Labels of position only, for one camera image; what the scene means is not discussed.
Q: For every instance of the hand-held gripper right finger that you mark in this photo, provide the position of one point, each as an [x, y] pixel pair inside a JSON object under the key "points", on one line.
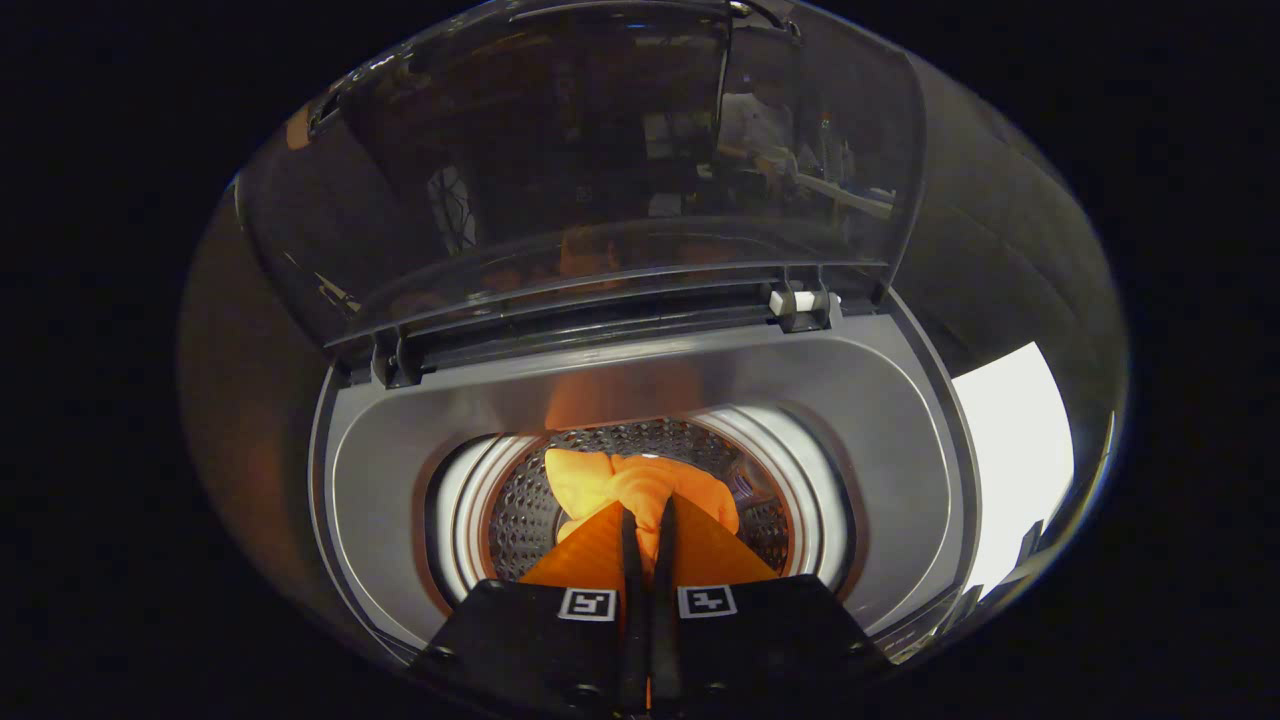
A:
{"points": [[770, 640]]}

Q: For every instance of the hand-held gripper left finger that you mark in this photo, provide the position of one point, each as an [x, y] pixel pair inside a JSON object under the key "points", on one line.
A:
{"points": [[530, 640]]}

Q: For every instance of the orange polo shirt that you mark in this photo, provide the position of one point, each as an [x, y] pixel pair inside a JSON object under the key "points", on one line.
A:
{"points": [[620, 480]]}

